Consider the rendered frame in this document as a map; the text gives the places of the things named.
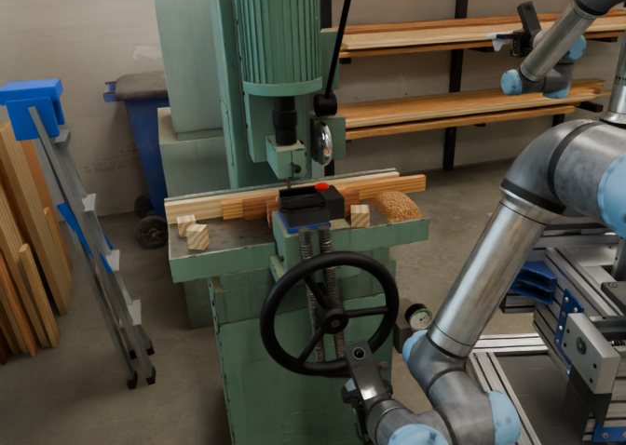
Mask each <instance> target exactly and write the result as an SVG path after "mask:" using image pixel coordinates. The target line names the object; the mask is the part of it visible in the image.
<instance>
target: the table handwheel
mask: <svg viewBox="0 0 626 445"><path fill-rule="evenodd" d="M340 265H345V266H354V267H358V268H360V269H363V270H365V271H367V272H369V273H370V274H372V275H373V276H374V277H375V278H376V279H377V280H378V281H379V282H380V284H381V286H382V288H383V290H384V293H385V296H386V305H385V306H377V307H371V308H362V309H352V310H346V309H345V308H344V306H343V305H342V304H341V302H340V301H338V300H337V299H334V298H332V297H331V295H330V294H329V292H328V291H327V290H326V287H325V285H324V283H323V281H322V282H318V283H317V284H316V282H315V280H314V279H313V277H312V275H310V274H312V273H314V272H316V271H319V270H320V269H323V268H327V267H332V266H340ZM301 279H303V280H304V281H305V282H306V284H307V285H308V287H309V288H310V290H311V291H312V293H313V295H314V296H315V298H316V301H315V303H316V306H317V307H316V309H315V317H316V320H317V321H318V323H319V325H320V326H319V328H318V329H317V331H316V332H315V334H314V335H313V337H312V338H311V340H310V342H309V343H308V344H307V346H306V348H305V349H304V350H303V352H302V353H301V355H300V356H299V357H298V358H296V357H293V356H291V355H290V354H288V353H287V352H286V351H285V350H284V349H283V348H282V347H281V346H280V344H279V342H278V340H277V338H276V334H275V330H274V321H275V315H276V313H277V310H278V307H279V304H280V302H281V300H282V299H283V297H284V296H285V294H286V293H287V292H288V291H289V290H290V288H291V287H293V286H294V285H295V284H296V283H297V282H298V281H300V280H301ZM399 307H400V298H399V292H398V288H397V285H396V282H395V280H394V278H393V276H392V275H391V273H390V272H389V271H388V269H387V268H386V267H385V266H384V265H383V264H382V263H380V262H378V261H377V260H375V259H373V258H372V257H369V256H367V255H364V254H361V253H358V252H354V251H331V252H325V253H322V254H319V255H316V256H313V257H310V258H308V259H306V260H304V261H302V262H300V263H299V264H297V265H296V266H294V267H293V268H291V269H290V270H289V271H287V272H286V273H285V274H284V275H283V276H282V277H281V278H280V279H279V280H278V281H277V282H276V284H275V285H274V286H273V288H272V289H271V290H270V292H269V293H268V294H267V296H266V298H265V302H264V305H263V308H262V311H261V315H260V334H261V338H262V342H263V344H264V347H265V350H266V351H267V353H268V354H269V355H270V356H271V357H272V358H273V359H274V360H275V361H276V362H277V363H278V364H279V365H280V366H281V367H283V368H285V369H286V370H288V371H292V372H295V373H298V374H302V375H308V376H325V375H332V374H336V373H339V372H342V371H347V370H348V367H347V363H346V361H345V358H344V357H340V358H338V359H335V360H331V361H324V362H310V361H306V360H307V358H308V357H309V355H310V354H311V352H312V351H313V349H314V348H315V346H316V345H317V344H318V342H319V341H320V339H321V338H322V337H323V335H324V334H325V333H327V334H336V333H339V332H341V331H342V330H344V329H345V328H346V326H347V324H348V322H349V319H350V318H354V317H366V316H374V315H384V316H383V319H382V321H381V323H380V325H379V327H378V329H377V330H376V332H375V333H374V335H373V336H372V337H371V338H370V339H369V340H368V341H367V343H368V345H369V346H370V349H371V351H372V353H373V354H374V353H375V352H376V351H377V350H378V349H379V348H380V347H381V346H382V345H383V343H384V342H385V341H386V339H387V338H388V336H389V335H390V334H391V332H392V330H393V328H394V326H395V323H396V320H397V317H398V314H399Z"/></svg>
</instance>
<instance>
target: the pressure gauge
mask: <svg viewBox="0 0 626 445"><path fill-rule="evenodd" d="M404 317H405V320H406V321H407V323H408V324H409V326H410V328H411V329H412V330H413V331H417V330H423V329H425V328H426V327H427V326H428V325H429V324H430V323H431V320H432V313H431V312H430V311H429V310H428V308H427V307H426V306H425V305H424V304H422V303H415V304H413V305H411V306H410V307H409V308H408V309H407V310H406V312H405V315H404ZM424 317H425V318H424ZM420 318H421V319H422V318H423V319H422V321H420Z"/></svg>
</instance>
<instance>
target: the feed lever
mask: <svg viewBox="0 0 626 445"><path fill-rule="evenodd" d="M350 3H351V0H345V1H344V5H343V10H342V15H341V20H340V23H339V28H338V33H337V37H336V42H335V46H334V51H333V59H332V64H331V68H330V72H329V77H328V82H327V87H326V90H325V93H321V94H316V95H315V96H314V101H313V103H314V111H315V114H316V116H317V117H321V116H330V115H335V114H336V113H337V99H336V96H335V94H333V93H332V92H331V90H332V86H333V79H334V74H335V70H336V65H337V62H338V57H339V53H340V48H341V45H342V40H343V36H344V31H345V28H346V23H347V15H348V12H349V7H350Z"/></svg>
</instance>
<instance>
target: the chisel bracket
mask: <svg viewBox="0 0 626 445"><path fill-rule="evenodd" d="M265 143H266V155H267V162H268V163H269V165H270V167H271V168H272V169H273V171H274V172H275V174H276V175H277V177H278V179H279V180H281V179H289V178H295V177H303V176H306V168H307V165H306V148H305V147H304V146H303V144H302V143H301V142H299V141H298V140H297V142H296V143H293V144H287V145H283V144H277V143H276V137H275V135H268V136H265ZM291 162H293V163H294V164H295V165H300V166H301V168H302V170H301V172H300V173H294V172H293V167H292V166H291V165H290V164H291Z"/></svg>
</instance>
